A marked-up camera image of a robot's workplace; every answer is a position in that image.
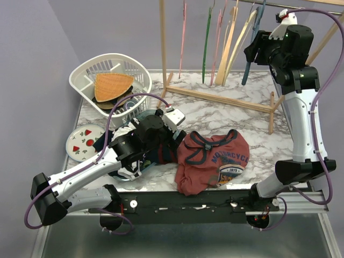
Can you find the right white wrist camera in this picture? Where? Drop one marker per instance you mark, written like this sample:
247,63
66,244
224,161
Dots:
286,20

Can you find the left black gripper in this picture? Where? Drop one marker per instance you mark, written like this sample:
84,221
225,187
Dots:
177,142

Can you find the blue plastic hanger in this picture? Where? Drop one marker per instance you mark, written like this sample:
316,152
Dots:
256,26

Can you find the white plastic laundry basket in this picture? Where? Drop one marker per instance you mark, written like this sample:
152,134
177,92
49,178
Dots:
83,77

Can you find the red tank top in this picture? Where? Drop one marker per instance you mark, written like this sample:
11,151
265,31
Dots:
210,162

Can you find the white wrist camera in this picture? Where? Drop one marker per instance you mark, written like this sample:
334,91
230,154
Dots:
173,118
286,20

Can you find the orange woven fan mat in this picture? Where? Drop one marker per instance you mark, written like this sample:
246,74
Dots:
109,86

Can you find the watermelon pattern plate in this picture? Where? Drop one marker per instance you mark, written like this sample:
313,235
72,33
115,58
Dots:
79,145

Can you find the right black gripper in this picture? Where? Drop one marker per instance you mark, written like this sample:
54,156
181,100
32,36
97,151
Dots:
262,41

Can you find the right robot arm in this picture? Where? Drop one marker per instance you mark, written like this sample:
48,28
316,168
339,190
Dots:
300,86

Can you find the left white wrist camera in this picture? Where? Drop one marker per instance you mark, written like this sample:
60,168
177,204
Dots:
173,118

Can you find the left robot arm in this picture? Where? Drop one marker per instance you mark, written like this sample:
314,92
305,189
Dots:
55,196

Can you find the light wooden hanger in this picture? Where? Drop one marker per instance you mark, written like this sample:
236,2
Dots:
224,59

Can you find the cream plastic hanger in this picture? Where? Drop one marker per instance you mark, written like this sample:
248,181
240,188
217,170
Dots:
240,40

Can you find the green plastic hanger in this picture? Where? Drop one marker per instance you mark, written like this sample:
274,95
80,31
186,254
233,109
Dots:
205,43

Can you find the black white striped garment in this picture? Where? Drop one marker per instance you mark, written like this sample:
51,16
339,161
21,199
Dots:
132,171

